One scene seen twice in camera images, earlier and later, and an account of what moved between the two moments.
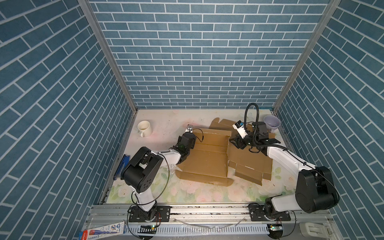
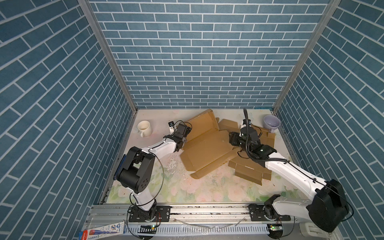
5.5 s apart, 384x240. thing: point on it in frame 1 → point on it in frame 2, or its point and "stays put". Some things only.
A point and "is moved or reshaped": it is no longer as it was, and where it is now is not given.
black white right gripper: [238, 141] → [233, 137]
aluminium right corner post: [321, 25] stays put
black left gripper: [192, 143] → [183, 139]
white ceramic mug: [144, 128] stays put
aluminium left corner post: [108, 51] stays put
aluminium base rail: [101, 215] stays put
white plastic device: [315, 230] stays put
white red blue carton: [104, 231] stays put
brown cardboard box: [207, 162] is moved or reshaped
